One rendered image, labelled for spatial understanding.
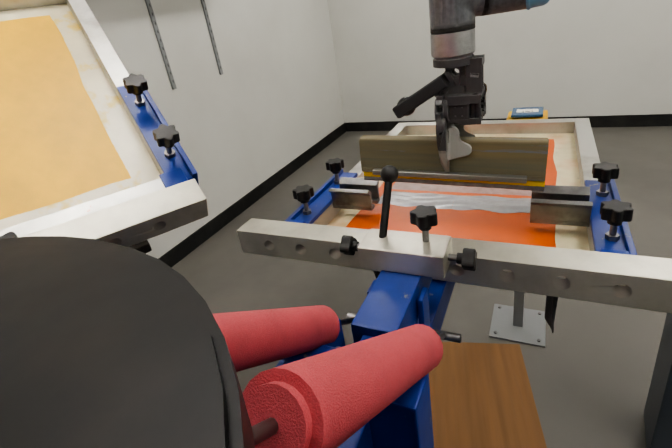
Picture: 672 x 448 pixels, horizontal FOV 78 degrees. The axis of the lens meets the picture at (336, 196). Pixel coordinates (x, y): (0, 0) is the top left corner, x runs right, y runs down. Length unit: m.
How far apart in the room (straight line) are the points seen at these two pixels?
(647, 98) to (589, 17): 0.89
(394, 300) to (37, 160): 0.71
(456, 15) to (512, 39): 3.75
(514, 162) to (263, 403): 0.68
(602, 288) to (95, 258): 0.58
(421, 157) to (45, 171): 0.71
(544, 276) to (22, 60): 1.14
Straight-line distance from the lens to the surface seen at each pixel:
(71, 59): 1.19
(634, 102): 4.67
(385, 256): 0.59
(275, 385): 0.22
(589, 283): 0.64
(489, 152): 0.82
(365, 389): 0.27
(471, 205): 0.95
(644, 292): 0.65
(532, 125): 1.41
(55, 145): 0.97
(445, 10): 0.75
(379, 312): 0.54
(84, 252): 0.20
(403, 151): 0.85
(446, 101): 0.78
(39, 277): 0.19
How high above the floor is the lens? 1.39
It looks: 24 degrees down
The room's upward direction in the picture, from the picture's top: 9 degrees counter-clockwise
